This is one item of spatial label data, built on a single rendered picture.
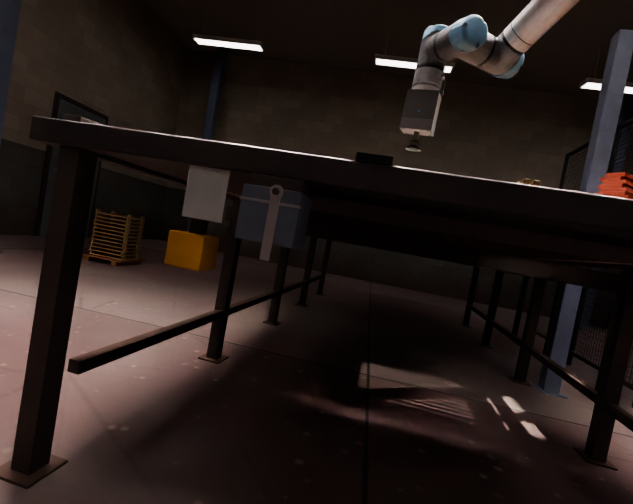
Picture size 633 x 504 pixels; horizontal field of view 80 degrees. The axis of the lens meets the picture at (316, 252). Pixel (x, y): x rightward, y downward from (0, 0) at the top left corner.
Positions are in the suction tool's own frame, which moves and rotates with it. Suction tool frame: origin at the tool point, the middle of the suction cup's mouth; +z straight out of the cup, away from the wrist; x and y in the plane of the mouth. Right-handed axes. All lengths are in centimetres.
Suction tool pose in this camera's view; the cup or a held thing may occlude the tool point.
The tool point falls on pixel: (413, 149)
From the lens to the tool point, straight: 110.7
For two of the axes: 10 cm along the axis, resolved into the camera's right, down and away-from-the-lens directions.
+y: -9.0, -2.1, 3.7
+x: -3.9, 0.2, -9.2
